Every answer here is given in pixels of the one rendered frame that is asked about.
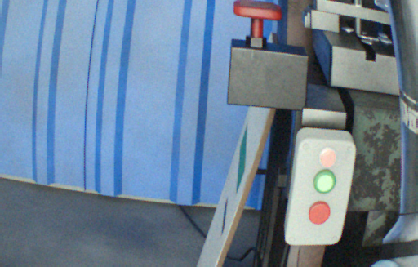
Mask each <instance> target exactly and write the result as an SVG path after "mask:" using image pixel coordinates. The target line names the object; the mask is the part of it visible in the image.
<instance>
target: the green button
mask: <svg viewBox="0 0 418 267"><path fill-rule="evenodd" d="M321 176H330V177H331V178H332V186H331V188H330V189H329V190H327V191H322V190H320V189H319V187H318V179H319V178H320V177H321ZM313 183H314V188H315V190H316V191H318V192H319V193H321V194H325V193H328V192H330V191H332V190H333V187H334V185H335V183H336V178H335V175H334V173H333V172H332V171H331V170H329V169H326V168H324V169H323V170H321V171H319V172H318V173H317V174H316V175H315V177H314V179H313Z"/></svg>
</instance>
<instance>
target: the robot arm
mask: <svg viewBox="0 0 418 267"><path fill-rule="evenodd" d="M387 6H388V13H389V20H390V24H391V29H392V37H393V40H394V50H395V60H396V64H397V75H398V90H399V102H400V114H401V132H402V185H401V186H402V192H401V207H400V212H401V213H400V217H399V218H398V221H397V223H396V224H395V226H394V227H393V228H392V229H391V230H390V231H389V233H388V234H386V236H385V238H384V239H383V244H382V254H381V260H380V261H377V262H376V263H375V264H373V266H371V267H418V0H387Z"/></svg>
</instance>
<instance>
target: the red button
mask: <svg viewBox="0 0 418 267"><path fill-rule="evenodd" d="M330 214H331V211H330V206H329V205H328V204H327V202H324V201H317V202H315V203H313V204H312V205H311V206H310V208H309V220H310V221H311V222H312V223H313V224H316V225H320V224H322V223H324V222H325V221H327V219H328V217H329V215H330Z"/></svg>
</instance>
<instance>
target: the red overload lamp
mask: <svg viewBox="0 0 418 267"><path fill-rule="evenodd" d="M336 160H337V154H336V151H335V150H334V149H333V148H332V147H329V146H327V147H324V148H323V149H321V150H320V151H319V154H318V161H319V163H320V164H321V165H322V167H331V166H332V165H333V164H334V163H335V162H336Z"/></svg>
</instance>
